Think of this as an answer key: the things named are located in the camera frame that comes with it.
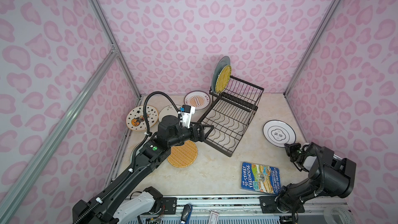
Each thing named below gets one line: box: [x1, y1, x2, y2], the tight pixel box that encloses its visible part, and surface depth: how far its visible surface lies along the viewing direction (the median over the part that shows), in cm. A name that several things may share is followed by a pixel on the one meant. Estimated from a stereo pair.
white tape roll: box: [323, 205, 357, 224], surface depth 70 cm
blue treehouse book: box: [240, 161, 281, 195], surface depth 81 cm
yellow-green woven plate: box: [215, 64, 232, 95], surface depth 94 cm
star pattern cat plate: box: [125, 105, 159, 131], surface depth 111 cm
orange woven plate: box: [167, 140, 198, 168], surface depth 90 cm
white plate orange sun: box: [183, 90, 211, 111], surface depth 120 cm
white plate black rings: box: [262, 119, 297, 148], surface depth 100 cm
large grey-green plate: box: [211, 55, 231, 94], surface depth 85 cm
